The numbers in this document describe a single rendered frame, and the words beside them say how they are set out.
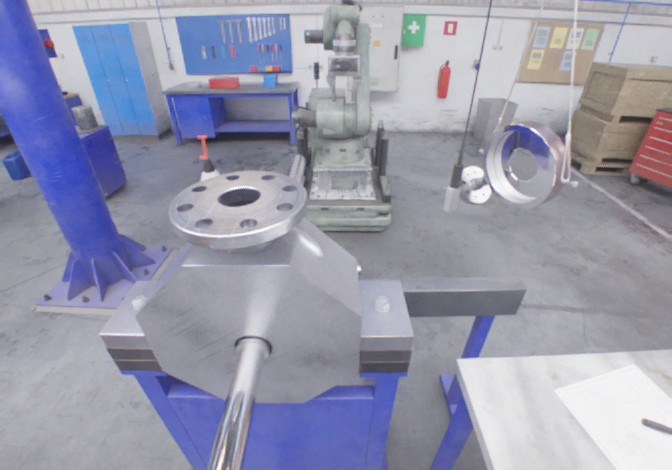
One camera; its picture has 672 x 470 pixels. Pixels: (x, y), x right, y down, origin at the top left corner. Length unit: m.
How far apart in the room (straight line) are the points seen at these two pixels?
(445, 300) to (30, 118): 2.35
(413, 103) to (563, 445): 5.43
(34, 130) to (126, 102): 3.96
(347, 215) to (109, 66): 4.68
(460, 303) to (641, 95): 4.51
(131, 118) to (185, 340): 5.75
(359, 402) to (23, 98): 2.26
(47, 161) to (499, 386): 2.51
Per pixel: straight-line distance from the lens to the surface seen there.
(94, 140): 4.31
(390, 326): 0.78
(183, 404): 1.13
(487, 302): 1.36
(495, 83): 6.32
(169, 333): 0.82
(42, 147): 2.50
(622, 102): 5.36
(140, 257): 2.96
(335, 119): 2.65
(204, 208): 0.62
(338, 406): 1.04
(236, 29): 5.91
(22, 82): 2.44
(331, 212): 2.86
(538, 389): 1.10
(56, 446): 2.28
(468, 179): 1.78
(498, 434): 0.99
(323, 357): 0.80
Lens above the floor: 1.71
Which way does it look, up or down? 32 degrees down
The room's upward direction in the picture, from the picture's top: straight up
